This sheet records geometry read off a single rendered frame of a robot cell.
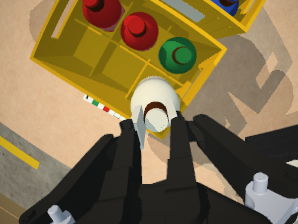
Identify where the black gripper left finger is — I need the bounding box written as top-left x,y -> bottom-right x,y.
19,105 -> 146,224

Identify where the yellow divided crate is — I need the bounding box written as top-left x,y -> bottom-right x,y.
159,0 -> 266,39
29,0 -> 227,119

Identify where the white paper pick list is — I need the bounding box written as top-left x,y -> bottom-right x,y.
83,95 -> 126,120

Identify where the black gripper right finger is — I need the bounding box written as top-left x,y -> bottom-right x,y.
162,98 -> 298,224

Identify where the white bottle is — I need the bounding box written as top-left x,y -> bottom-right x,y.
130,76 -> 180,132

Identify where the blue bottle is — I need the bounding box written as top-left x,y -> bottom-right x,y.
210,0 -> 239,17

